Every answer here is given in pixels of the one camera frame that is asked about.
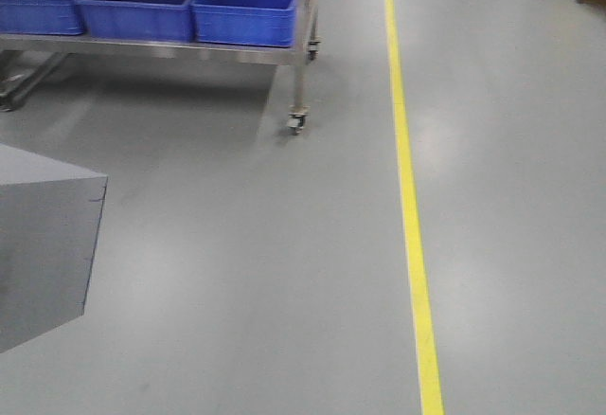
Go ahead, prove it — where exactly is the gray hollow square base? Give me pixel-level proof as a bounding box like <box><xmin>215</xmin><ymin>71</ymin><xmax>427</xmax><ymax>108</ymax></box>
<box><xmin>1</xmin><ymin>145</ymin><xmax>108</xmax><ymax>352</ymax></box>

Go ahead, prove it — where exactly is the blue bin on cart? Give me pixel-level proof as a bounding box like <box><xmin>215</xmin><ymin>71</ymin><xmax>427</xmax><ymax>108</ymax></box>
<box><xmin>76</xmin><ymin>0</ymin><xmax>194</xmax><ymax>42</ymax></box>
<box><xmin>191</xmin><ymin>0</ymin><xmax>296</xmax><ymax>47</ymax></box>
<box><xmin>1</xmin><ymin>0</ymin><xmax>85</xmax><ymax>36</ymax></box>

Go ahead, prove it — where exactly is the blue bin on cart right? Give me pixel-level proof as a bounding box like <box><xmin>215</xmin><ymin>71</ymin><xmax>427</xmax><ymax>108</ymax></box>
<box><xmin>191</xmin><ymin>0</ymin><xmax>296</xmax><ymax>47</ymax></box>

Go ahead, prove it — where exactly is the blue bin on cart middle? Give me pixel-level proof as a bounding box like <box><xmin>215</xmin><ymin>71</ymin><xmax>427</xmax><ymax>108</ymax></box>
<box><xmin>76</xmin><ymin>0</ymin><xmax>194</xmax><ymax>42</ymax></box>

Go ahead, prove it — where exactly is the steel cart with casters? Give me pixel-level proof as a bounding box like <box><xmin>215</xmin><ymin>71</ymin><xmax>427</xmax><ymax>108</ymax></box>
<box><xmin>1</xmin><ymin>0</ymin><xmax>319</xmax><ymax>135</ymax></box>

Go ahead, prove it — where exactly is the blue bin on cart left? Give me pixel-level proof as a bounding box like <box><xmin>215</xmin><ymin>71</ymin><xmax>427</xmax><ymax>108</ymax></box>
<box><xmin>1</xmin><ymin>0</ymin><xmax>85</xmax><ymax>36</ymax></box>

